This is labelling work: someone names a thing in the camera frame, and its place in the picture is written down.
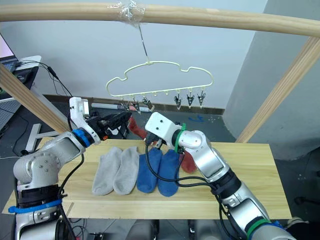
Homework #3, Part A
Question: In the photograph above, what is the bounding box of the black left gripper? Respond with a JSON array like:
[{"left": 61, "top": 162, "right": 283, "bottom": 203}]
[{"left": 86, "top": 111, "right": 133, "bottom": 141}]

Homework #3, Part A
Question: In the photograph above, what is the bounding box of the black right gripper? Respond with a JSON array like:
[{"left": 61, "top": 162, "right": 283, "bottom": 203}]
[{"left": 143, "top": 131, "right": 166, "bottom": 149}]

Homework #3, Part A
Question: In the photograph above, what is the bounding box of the red ankle sock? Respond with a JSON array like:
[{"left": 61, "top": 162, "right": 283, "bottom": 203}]
[
  {"left": 179, "top": 149, "right": 197, "bottom": 174},
  {"left": 127, "top": 116, "right": 149, "bottom": 140}
]

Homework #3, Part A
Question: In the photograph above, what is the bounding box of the cream cloud-shaped clip hanger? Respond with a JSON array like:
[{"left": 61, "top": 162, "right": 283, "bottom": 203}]
[{"left": 106, "top": 60, "right": 215, "bottom": 99}]

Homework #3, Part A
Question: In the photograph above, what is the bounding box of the grey ankle sock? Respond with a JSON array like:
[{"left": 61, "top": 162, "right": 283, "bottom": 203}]
[
  {"left": 91, "top": 146, "right": 123, "bottom": 196},
  {"left": 113, "top": 146, "right": 140, "bottom": 196}
]

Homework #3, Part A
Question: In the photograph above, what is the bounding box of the blue ankle sock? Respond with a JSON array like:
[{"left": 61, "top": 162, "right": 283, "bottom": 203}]
[
  {"left": 157, "top": 149, "right": 181, "bottom": 198},
  {"left": 136, "top": 147, "right": 163, "bottom": 194}
]

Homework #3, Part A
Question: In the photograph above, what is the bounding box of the clear tape wrap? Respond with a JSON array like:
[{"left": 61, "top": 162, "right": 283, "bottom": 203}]
[{"left": 117, "top": 0, "right": 147, "bottom": 26}]

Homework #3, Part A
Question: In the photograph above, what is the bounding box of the white side desk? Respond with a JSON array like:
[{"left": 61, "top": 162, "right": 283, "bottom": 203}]
[{"left": 0, "top": 55, "right": 73, "bottom": 131}]

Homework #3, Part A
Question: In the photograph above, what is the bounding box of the blue zip tie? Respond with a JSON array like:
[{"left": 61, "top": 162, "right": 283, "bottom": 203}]
[{"left": 7, "top": 198, "right": 63, "bottom": 215}]

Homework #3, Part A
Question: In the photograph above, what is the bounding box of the open laptop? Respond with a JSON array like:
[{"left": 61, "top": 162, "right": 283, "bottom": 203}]
[{"left": 0, "top": 32, "right": 20, "bottom": 73}]

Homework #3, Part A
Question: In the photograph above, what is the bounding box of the horizontal wooden rod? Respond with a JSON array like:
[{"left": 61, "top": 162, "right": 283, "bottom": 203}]
[{"left": 0, "top": 2, "right": 320, "bottom": 39}]

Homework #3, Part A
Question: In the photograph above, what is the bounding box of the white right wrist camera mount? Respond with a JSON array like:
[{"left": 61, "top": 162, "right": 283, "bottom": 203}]
[{"left": 144, "top": 111, "right": 182, "bottom": 151}]

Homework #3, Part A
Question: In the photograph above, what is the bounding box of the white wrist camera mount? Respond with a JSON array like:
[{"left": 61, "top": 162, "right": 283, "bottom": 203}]
[
  {"left": 68, "top": 96, "right": 102, "bottom": 145},
  {"left": 144, "top": 111, "right": 182, "bottom": 151}
]

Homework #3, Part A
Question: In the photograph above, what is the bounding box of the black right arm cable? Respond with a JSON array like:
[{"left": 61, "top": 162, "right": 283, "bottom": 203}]
[{"left": 144, "top": 143, "right": 248, "bottom": 240}]

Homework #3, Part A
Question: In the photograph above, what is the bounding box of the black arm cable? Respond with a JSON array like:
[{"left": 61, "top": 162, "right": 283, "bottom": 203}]
[
  {"left": 144, "top": 143, "right": 248, "bottom": 240},
  {"left": 56, "top": 149, "right": 86, "bottom": 240}
]

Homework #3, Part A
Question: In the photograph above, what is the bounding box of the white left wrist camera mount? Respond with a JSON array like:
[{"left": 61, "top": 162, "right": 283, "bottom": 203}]
[{"left": 68, "top": 96, "right": 102, "bottom": 145}]

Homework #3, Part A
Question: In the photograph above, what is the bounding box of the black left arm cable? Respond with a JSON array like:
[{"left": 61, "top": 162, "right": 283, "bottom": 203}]
[{"left": 56, "top": 149, "right": 86, "bottom": 240}]

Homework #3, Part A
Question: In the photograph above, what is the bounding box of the metal hanger hook wire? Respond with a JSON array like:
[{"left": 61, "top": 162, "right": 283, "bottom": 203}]
[{"left": 138, "top": 23, "right": 151, "bottom": 63}]

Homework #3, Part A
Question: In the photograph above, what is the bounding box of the black desk cable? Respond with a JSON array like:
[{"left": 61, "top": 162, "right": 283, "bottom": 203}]
[{"left": 14, "top": 59, "right": 74, "bottom": 98}]

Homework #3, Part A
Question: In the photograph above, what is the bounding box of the white metal frame piece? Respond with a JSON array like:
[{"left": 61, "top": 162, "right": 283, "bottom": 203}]
[{"left": 24, "top": 123, "right": 60, "bottom": 152}]

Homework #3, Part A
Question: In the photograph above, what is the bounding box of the slanted wooden post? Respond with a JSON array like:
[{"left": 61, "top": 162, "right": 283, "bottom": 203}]
[
  {"left": 234, "top": 36, "right": 320, "bottom": 144},
  {"left": 0, "top": 63, "right": 72, "bottom": 133}
]

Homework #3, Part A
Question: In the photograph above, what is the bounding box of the black floor cable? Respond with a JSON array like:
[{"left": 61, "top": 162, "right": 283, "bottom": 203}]
[{"left": 0, "top": 116, "right": 29, "bottom": 159}]

